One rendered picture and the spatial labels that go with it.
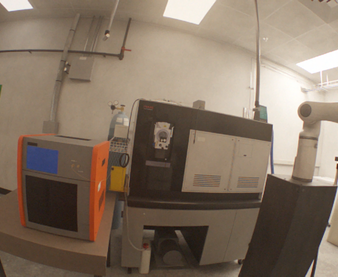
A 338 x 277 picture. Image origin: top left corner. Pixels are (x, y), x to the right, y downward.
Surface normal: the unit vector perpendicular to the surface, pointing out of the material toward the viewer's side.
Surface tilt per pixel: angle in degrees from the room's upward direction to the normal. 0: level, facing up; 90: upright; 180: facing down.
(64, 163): 90
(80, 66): 90
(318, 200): 90
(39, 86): 90
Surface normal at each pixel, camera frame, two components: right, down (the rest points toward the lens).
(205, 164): 0.21, 0.04
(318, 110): -0.87, -0.07
